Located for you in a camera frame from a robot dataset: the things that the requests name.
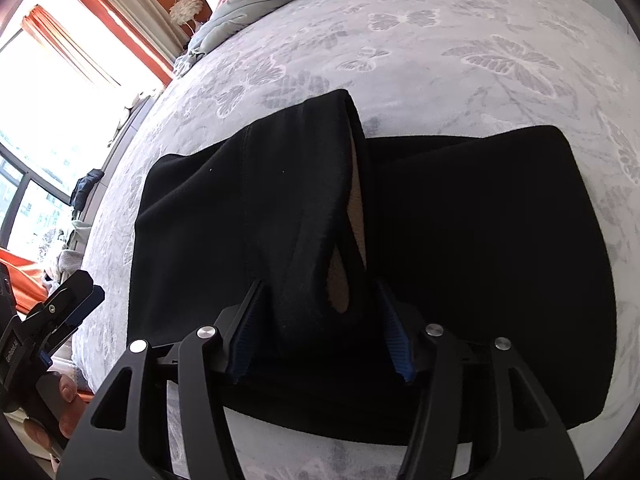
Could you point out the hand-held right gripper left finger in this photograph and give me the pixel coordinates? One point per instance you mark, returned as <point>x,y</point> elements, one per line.
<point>242,355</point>

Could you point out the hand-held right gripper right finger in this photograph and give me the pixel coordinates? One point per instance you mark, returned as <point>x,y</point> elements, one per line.
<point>400,350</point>

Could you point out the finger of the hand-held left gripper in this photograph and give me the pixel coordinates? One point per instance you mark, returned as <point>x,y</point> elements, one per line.
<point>60,300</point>
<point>87,310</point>

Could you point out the black pants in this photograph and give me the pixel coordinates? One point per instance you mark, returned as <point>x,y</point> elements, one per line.
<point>475,260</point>

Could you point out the person's left hand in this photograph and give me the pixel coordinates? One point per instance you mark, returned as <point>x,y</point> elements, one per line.
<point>67,405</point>

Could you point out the grey white cloth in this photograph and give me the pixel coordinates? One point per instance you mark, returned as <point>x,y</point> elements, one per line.
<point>65,265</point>

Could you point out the orange cloth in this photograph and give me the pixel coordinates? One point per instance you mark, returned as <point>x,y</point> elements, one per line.
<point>20,270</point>

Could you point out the pale green cloth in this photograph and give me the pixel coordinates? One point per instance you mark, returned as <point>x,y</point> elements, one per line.
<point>75,235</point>

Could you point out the blue cloth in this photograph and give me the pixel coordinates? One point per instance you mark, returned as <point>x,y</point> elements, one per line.
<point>85,187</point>

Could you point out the white low cabinet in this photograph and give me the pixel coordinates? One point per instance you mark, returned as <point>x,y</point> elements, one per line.
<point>117,135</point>

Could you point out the large window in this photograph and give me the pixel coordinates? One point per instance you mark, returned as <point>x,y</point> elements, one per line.
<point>45,125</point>

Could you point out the orange curtain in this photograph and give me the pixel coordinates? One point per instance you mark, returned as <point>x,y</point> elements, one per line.
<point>115,15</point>
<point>65,35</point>

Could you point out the bed with butterfly bedspread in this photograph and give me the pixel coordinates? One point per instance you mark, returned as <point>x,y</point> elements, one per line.
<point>425,60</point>

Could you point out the white curtain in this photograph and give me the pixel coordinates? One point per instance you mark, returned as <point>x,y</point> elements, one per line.
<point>140,0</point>

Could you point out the white flower lamp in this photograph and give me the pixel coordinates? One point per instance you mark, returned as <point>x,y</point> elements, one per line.
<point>185,7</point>

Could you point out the grey duvet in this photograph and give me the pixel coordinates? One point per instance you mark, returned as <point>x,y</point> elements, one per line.
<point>260,5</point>

